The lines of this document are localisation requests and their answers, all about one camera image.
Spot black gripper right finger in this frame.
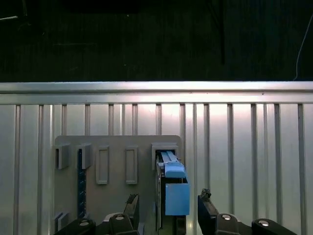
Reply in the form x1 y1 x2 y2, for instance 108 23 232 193
197 188 294 235

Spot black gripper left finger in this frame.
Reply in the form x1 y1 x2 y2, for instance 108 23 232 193
55 193 140 235

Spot hard disk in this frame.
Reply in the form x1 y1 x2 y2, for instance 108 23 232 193
155 150 191 231

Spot RAM stick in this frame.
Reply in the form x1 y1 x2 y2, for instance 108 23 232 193
77 149 88 217

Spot grey parts rack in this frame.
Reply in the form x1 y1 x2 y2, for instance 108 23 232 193
52 135 186 235

